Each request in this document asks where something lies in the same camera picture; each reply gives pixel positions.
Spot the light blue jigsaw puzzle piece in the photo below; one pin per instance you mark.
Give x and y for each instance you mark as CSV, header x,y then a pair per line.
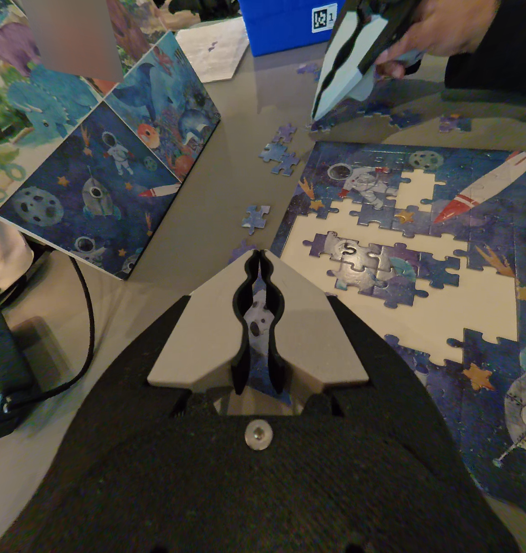
x,y
272,152

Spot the dark blue jigsaw puzzle piece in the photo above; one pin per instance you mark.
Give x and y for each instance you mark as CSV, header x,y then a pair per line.
x,y
392,112
340,119

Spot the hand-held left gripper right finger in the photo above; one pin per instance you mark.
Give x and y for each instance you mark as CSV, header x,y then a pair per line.
x,y
315,341

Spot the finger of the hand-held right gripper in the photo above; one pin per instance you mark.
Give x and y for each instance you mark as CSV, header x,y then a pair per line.
x,y
358,82
340,45

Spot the purple jigsaw puzzle piece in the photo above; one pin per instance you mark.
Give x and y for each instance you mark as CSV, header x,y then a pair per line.
x,y
241,250
308,71
284,131
455,123

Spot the space jigsaw puzzle board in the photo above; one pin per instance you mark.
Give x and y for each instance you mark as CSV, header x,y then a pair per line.
x,y
483,233

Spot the black power adapter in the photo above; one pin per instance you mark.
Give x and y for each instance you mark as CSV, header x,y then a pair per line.
x,y
8,363

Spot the illustrated puzzle box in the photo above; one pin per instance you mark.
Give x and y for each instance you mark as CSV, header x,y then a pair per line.
x,y
73,194

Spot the blue plastic bin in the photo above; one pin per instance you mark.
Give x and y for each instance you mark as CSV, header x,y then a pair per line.
x,y
280,26

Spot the joined spaceship puzzle pieces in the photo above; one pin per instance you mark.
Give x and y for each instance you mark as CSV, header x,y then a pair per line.
x,y
401,276

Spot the person's right hand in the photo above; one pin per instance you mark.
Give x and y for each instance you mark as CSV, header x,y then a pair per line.
x,y
453,26

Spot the white instruction sheet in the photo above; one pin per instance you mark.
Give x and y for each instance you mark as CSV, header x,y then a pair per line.
x,y
215,47

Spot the person's right forearm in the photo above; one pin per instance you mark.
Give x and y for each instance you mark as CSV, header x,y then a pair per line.
x,y
505,52

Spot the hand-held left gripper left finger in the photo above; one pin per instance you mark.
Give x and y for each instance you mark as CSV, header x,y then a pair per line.
x,y
202,337

